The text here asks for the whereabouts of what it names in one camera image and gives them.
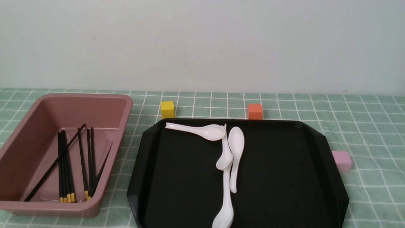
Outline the white spoon lying horizontal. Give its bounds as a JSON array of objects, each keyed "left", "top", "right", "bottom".
[{"left": 165, "top": 123, "right": 226, "bottom": 141}]

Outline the black chopstick in bin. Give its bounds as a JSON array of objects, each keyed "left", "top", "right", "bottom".
[
  {"left": 60, "top": 131, "right": 70, "bottom": 203},
  {"left": 90, "top": 127, "right": 97, "bottom": 192},
  {"left": 77, "top": 128, "right": 89, "bottom": 201},
  {"left": 57, "top": 132, "right": 64, "bottom": 203},
  {"left": 62, "top": 130, "right": 76, "bottom": 203},
  {"left": 87, "top": 128, "right": 93, "bottom": 201}
]

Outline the black plastic tray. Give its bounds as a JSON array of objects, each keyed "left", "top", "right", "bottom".
[{"left": 126, "top": 118, "right": 350, "bottom": 228}]

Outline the green checkered tablecloth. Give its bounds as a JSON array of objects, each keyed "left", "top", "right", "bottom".
[{"left": 0, "top": 88, "right": 405, "bottom": 228}]

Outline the white spoon bottom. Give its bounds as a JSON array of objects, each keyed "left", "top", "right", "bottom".
[{"left": 212, "top": 166, "right": 234, "bottom": 228}]

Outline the orange cube block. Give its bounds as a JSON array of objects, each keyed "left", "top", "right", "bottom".
[{"left": 247, "top": 104, "right": 263, "bottom": 120}]

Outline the white spoon middle small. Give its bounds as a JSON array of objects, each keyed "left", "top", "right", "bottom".
[{"left": 216, "top": 124, "right": 233, "bottom": 171}]

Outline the white spoon right upright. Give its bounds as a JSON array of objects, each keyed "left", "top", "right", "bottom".
[{"left": 228, "top": 126, "right": 245, "bottom": 193}]

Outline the yellow cube block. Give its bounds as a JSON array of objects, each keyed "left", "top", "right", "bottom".
[{"left": 160, "top": 100, "right": 176, "bottom": 119}]

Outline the pink plastic bin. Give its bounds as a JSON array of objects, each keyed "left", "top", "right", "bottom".
[{"left": 0, "top": 93, "right": 133, "bottom": 217}]

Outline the pink cube block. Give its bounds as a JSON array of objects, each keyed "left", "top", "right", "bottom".
[{"left": 331, "top": 150, "right": 352, "bottom": 173}]

